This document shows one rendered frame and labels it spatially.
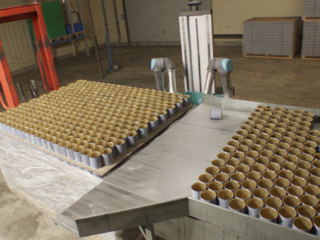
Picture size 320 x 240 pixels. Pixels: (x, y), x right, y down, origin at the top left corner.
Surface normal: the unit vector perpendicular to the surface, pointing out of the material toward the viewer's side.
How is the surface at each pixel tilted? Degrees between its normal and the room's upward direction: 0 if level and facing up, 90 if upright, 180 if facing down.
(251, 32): 89
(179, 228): 90
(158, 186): 0
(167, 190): 0
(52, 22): 90
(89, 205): 0
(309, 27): 89
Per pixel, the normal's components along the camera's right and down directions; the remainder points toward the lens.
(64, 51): 0.81, 0.14
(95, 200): -0.12, -0.91
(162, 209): 0.17, 0.38
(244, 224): -0.58, 0.40
